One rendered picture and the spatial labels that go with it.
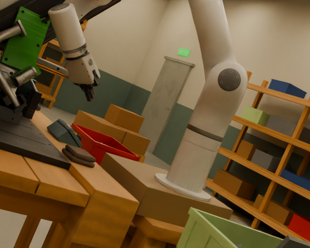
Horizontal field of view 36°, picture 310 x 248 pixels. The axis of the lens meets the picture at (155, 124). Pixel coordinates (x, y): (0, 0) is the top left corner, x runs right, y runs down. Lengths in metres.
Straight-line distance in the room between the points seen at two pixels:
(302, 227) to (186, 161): 5.32
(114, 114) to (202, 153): 7.00
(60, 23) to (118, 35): 10.31
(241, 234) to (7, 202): 0.60
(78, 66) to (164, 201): 0.53
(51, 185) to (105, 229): 0.20
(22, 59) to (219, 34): 0.68
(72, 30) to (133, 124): 7.07
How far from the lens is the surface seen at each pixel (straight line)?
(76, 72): 1.60
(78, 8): 1.63
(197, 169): 1.46
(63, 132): 1.67
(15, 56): 1.71
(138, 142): 8.24
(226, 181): 7.83
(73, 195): 1.20
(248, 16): 9.78
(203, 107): 1.44
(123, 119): 8.41
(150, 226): 1.33
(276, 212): 7.06
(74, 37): 1.53
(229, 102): 1.41
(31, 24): 1.75
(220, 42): 1.49
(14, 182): 1.15
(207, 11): 1.47
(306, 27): 8.63
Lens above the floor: 1.17
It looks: 3 degrees down
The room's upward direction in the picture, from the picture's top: 24 degrees clockwise
